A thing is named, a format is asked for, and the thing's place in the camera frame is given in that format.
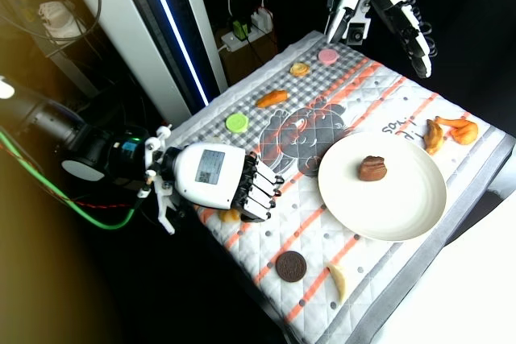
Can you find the green power adapter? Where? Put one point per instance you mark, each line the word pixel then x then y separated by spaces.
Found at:
pixel 240 29

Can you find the brown box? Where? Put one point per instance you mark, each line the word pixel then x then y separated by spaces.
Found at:
pixel 246 64

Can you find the pink round toy disc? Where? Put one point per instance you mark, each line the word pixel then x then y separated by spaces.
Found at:
pixel 327 56

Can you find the small golden toy pastry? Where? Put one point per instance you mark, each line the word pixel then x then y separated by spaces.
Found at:
pixel 229 216

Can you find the dark chocolate sandwich cookie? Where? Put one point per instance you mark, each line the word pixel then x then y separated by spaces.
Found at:
pixel 291 266

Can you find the white power strip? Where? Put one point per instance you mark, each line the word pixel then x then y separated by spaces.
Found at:
pixel 234 41

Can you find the white column with blue light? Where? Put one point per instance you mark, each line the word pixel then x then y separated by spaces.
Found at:
pixel 133 38

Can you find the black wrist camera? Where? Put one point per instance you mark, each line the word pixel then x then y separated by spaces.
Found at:
pixel 356 34

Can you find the yellow swirl toy bun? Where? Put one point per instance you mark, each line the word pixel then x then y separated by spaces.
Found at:
pixel 300 69

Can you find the grey quilt with bear print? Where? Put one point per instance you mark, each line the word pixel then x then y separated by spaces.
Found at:
pixel 363 90

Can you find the green round toy disc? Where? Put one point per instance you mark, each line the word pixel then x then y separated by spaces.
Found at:
pixel 236 123

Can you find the cream round plate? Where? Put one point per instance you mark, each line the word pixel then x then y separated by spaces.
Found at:
pixel 403 207

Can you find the brown meat piece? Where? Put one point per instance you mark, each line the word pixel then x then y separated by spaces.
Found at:
pixel 373 170

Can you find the orange toy chicken leg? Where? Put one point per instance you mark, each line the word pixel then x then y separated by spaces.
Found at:
pixel 463 131

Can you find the white crumpled object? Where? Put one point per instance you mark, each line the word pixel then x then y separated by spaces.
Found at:
pixel 58 17

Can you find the golden fried toy dumpling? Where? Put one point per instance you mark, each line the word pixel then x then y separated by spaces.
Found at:
pixel 433 136

